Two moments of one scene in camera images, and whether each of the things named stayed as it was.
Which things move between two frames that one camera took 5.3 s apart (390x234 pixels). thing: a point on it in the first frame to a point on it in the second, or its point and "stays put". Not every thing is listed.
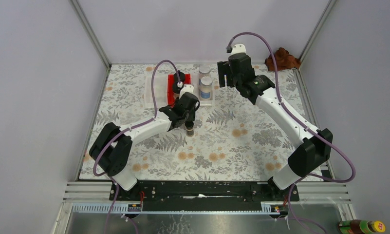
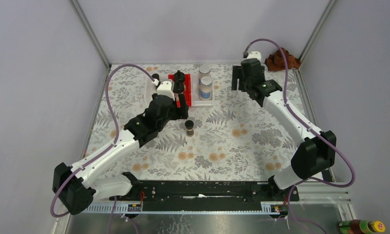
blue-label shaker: [204, 70] stays put
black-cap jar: [181, 76] stays put
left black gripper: [191, 117] to [182, 112]
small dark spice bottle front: [189, 126] stays put
